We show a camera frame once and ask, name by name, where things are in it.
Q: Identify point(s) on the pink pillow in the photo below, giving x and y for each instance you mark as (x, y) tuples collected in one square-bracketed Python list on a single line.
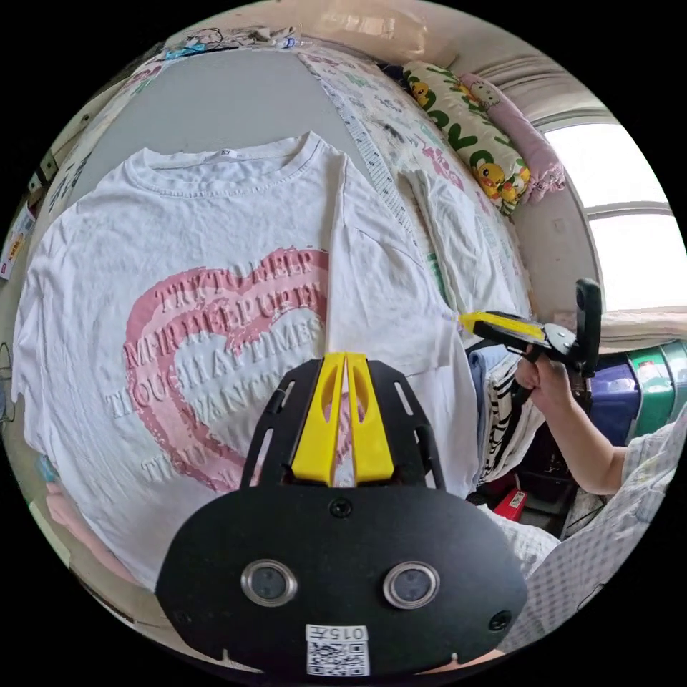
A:
[(518, 129)]

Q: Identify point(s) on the person's body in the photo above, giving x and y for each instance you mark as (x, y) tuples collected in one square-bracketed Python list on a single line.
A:
[(617, 547)]

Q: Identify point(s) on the red box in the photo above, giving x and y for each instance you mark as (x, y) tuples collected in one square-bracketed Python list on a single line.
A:
[(509, 504)]

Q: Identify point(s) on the folded white garment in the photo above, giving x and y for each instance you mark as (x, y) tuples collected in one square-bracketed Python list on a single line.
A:
[(456, 231)]

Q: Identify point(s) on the person's right forearm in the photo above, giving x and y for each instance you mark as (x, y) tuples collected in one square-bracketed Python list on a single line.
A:
[(587, 456)]

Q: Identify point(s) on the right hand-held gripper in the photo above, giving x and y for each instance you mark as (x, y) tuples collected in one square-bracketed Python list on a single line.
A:
[(561, 343)]

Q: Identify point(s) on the pink garment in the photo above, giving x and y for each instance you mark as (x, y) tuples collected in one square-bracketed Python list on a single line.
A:
[(75, 518)]

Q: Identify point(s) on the dark blue bin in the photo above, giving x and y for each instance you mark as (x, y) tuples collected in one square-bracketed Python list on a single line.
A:
[(612, 400)]

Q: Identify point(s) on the pile of clothes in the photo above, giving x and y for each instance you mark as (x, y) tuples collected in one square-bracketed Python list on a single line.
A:
[(502, 413)]

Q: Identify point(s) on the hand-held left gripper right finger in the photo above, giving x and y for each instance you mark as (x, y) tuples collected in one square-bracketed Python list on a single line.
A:
[(370, 435)]

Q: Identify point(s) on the green carton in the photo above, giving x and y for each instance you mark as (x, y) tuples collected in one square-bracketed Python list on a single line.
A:
[(657, 386)]

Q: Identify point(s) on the yellow duck print pillow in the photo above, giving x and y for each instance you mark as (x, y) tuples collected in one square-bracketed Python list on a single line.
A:
[(472, 139)]

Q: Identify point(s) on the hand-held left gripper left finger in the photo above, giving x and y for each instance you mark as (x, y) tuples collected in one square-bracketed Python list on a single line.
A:
[(316, 429)]

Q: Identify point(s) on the grey folding board with ruler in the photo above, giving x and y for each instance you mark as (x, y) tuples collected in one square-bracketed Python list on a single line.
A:
[(225, 102)]

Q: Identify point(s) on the person's right hand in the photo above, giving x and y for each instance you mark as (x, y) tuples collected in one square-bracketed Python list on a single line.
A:
[(550, 386)]

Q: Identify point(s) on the white t-shirt with pink heart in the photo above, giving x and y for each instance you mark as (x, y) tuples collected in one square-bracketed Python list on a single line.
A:
[(214, 225)]

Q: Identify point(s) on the bed with printed sheet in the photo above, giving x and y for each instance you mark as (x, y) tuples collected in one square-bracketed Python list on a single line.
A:
[(386, 118)]

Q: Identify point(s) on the printed carton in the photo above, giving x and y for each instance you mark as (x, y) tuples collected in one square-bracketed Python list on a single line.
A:
[(13, 249)]

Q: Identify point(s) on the window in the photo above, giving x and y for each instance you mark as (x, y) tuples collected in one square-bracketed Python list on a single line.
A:
[(617, 177)]

